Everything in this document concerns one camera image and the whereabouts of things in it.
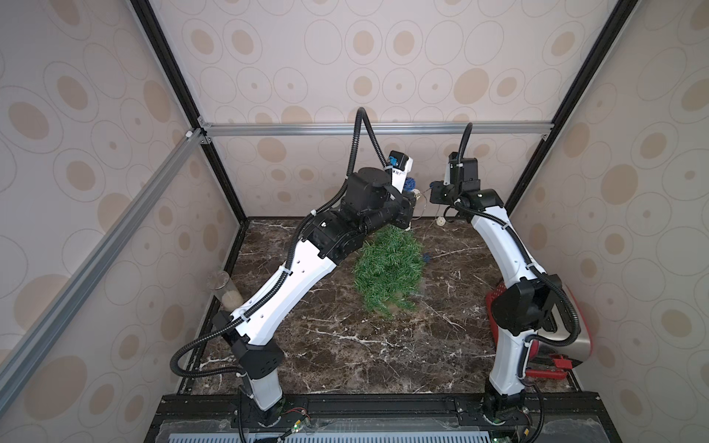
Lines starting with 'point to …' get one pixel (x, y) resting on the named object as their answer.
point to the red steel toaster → (552, 361)
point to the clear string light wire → (436, 215)
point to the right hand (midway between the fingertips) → (453, 186)
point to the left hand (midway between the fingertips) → (424, 192)
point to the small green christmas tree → (390, 269)
